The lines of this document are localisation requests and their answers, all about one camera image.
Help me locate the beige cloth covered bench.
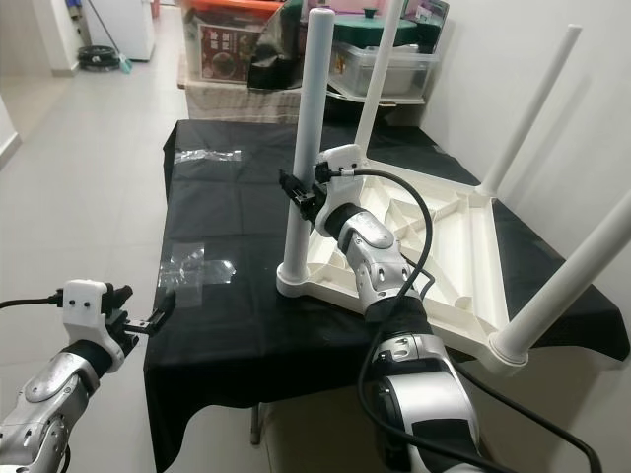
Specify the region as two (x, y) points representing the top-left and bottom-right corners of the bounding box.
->
(179, 79), (302, 124)

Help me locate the black coiled hose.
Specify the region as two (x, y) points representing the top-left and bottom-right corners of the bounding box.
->
(79, 46), (121, 72)

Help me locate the clear plastic bag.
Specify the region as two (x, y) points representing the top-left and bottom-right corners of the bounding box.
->
(173, 148), (243, 165)
(158, 241), (238, 292)

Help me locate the white plastic table top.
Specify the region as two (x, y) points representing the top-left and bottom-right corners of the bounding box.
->
(276, 166), (533, 377)

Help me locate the black tablecloth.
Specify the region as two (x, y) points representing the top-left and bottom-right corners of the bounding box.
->
(143, 118), (631, 472)

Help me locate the clear storage box orange lid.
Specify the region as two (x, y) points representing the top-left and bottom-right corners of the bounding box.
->
(182, 0), (287, 88)

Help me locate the dark metal folding table frame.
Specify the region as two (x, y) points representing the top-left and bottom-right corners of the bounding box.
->
(249, 406), (265, 444)

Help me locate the red printed carton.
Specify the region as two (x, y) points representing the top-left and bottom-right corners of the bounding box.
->
(200, 28), (262, 85)

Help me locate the clear plastic container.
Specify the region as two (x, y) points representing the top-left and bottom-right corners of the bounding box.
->
(333, 44), (440, 100)

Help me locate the green pot lid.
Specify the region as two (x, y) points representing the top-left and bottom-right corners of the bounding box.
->
(333, 12), (440, 48)

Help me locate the white chest freezer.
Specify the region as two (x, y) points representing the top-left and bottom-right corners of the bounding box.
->
(87, 0), (157, 62)

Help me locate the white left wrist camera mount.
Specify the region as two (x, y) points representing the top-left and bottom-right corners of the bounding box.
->
(59, 279), (111, 348)

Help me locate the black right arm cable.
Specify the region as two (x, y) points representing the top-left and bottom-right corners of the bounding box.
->
(330, 169), (602, 473)

